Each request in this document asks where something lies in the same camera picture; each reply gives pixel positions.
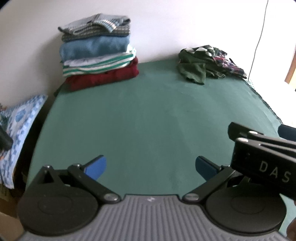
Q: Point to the cardboard box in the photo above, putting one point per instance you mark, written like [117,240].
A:
[7,208]

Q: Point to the grey striped sweater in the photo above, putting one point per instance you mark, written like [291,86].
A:
[92,29]

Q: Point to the blue sweater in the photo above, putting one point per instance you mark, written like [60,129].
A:
[92,47]

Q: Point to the green table cover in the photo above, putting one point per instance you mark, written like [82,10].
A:
[150,115]

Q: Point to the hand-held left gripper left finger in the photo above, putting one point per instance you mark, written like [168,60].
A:
[97,166]

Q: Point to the red sweater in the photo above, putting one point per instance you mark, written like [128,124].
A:
[104,77]

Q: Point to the white folded garment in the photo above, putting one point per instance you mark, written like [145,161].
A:
[87,61]

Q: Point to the brown wooden panel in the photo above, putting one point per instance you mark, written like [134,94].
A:
[291,67]

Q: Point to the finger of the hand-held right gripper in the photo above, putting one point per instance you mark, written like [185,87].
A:
[288,132]
[266,141]

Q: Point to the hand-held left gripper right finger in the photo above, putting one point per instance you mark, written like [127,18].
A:
[204,168]

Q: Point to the green white striped shirt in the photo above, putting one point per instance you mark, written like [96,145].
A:
[99,66]

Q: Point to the green white striped cardigan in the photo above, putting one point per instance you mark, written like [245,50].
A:
[196,67]

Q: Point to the blue white patterned cloth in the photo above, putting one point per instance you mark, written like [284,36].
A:
[25,115]

